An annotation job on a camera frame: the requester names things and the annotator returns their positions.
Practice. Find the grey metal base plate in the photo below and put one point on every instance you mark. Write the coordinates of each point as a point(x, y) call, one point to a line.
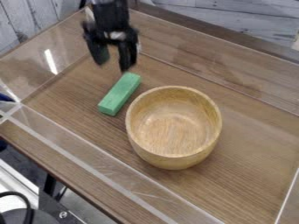
point(57, 211)

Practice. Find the black table leg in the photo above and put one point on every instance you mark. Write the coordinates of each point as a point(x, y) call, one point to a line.
point(49, 184)

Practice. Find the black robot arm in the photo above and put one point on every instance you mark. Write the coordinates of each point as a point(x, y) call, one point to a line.
point(108, 29)

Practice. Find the clear acrylic tray walls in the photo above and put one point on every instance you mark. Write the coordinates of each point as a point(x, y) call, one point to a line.
point(53, 125)

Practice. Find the green rectangular block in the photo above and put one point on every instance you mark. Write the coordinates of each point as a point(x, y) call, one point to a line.
point(118, 93)

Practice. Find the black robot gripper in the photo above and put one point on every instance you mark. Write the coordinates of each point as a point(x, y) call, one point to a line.
point(106, 27)

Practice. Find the brown wooden bowl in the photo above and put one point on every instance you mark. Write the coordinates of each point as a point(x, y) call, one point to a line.
point(173, 125)

